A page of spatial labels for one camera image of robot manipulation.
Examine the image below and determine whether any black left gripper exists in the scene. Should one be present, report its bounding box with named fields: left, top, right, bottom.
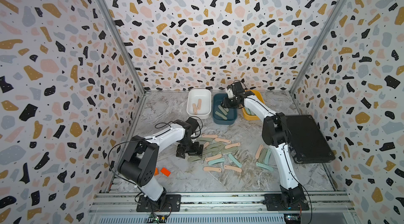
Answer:
left=178, top=139, right=204, bottom=158

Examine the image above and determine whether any green knife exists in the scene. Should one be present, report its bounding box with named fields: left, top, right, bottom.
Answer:
left=218, top=105, right=229, bottom=115
left=187, top=156, right=202, bottom=163

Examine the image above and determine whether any pink knife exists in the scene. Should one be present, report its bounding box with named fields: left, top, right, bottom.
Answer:
left=224, top=165, right=243, bottom=173
left=205, top=154, right=222, bottom=162
left=225, top=143, right=241, bottom=149
left=192, top=103, right=197, bottom=115
left=203, top=166, right=222, bottom=172
left=201, top=134, right=218, bottom=139
left=197, top=99, right=202, bottom=110
left=255, top=144, right=264, bottom=160

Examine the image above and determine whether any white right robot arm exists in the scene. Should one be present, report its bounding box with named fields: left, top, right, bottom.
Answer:
left=222, top=81, right=306, bottom=209

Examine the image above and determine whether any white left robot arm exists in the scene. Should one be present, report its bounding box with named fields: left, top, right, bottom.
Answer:
left=117, top=116, right=204, bottom=203

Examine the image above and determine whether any yellow storage box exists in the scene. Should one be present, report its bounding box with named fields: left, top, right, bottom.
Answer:
left=241, top=89, right=266, bottom=121

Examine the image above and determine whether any dark teal storage box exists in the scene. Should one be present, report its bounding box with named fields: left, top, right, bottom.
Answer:
left=212, top=93, right=237, bottom=125

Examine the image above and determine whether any white storage box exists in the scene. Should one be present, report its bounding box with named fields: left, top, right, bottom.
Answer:
left=186, top=89, right=212, bottom=119

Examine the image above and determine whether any pink knife top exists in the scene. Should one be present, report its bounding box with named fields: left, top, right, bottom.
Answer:
left=201, top=134, right=218, bottom=139

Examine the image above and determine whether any mint knife centre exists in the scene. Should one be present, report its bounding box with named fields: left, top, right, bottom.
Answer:
left=208, top=157, right=225, bottom=166

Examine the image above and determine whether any orange block large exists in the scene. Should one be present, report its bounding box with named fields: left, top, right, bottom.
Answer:
left=161, top=167, right=171, bottom=177

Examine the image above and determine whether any mint knife right upright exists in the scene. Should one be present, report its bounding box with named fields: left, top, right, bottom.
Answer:
left=264, top=149, right=271, bottom=165

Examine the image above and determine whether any mint knife horizontal right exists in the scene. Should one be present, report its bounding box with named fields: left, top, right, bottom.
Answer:
left=256, top=162, right=274, bottom=172

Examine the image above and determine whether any black case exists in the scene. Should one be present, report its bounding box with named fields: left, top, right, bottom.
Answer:
left=286, top=115, right=335, bottom=164

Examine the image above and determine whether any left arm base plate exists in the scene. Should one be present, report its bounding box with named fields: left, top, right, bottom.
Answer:
left=136, top=194, right=182, bottom=212

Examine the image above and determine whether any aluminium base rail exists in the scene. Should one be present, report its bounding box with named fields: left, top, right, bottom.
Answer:
left=86, top=191, right=361, bottom=224

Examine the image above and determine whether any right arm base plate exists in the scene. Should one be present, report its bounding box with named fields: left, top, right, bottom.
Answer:
left=263, top=194, right=310, bottom=211

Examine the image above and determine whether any aluminium frame post left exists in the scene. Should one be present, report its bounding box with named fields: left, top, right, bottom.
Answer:
left=95, top=0, right=146, bottom=96

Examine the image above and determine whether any aluminium frame post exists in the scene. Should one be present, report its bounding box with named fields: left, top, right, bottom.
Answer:
left=95, top=0, right=146, bottom=96
left=289, top=0, right=347, bottom=97

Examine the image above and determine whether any aluminium frame post right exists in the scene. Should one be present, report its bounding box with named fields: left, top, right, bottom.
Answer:
left=289, top=0, right=347, bottom=97

